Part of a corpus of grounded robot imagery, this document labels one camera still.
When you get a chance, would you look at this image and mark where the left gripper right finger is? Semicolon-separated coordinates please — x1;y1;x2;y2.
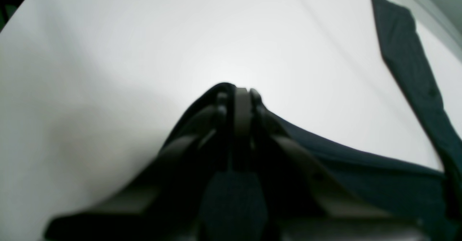
249;89;426;241

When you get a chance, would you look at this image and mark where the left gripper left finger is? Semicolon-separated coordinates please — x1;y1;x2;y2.
44;86;252;241

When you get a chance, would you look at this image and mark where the black t-shirt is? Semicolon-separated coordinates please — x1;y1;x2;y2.
159;0;462;241

